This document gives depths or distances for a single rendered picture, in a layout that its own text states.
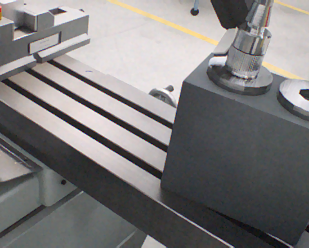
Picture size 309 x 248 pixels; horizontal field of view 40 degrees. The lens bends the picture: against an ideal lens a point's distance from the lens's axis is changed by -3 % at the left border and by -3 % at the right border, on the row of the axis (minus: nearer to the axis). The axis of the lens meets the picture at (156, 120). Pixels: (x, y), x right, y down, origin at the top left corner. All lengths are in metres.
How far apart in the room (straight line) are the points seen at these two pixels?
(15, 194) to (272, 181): 0.45
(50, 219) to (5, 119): 0.23
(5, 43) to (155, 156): 0.37
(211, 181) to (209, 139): 0.07
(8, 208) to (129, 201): 0.24
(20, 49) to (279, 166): 0.58
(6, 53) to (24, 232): 0.35
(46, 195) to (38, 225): 0.09
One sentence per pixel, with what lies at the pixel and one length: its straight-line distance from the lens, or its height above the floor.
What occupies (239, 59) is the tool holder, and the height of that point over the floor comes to 1.17.
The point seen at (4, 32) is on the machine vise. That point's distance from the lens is 0.87.
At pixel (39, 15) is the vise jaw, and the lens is 0.92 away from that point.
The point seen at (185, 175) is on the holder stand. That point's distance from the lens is 0.63.
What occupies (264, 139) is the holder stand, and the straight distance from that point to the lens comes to 0.56.
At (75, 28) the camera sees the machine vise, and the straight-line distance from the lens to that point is 1.02.
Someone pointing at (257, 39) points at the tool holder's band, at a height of 1.20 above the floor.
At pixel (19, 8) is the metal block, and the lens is 0.92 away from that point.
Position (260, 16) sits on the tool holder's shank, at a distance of 0.55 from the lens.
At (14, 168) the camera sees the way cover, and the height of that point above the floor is 0.88.
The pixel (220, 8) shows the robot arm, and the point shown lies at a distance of 0.63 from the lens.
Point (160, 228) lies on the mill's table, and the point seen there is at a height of 0.89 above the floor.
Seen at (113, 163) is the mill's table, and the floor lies 0.94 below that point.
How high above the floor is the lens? 1.39
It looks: 34 degrees down
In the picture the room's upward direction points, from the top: 11 degrees clockwise
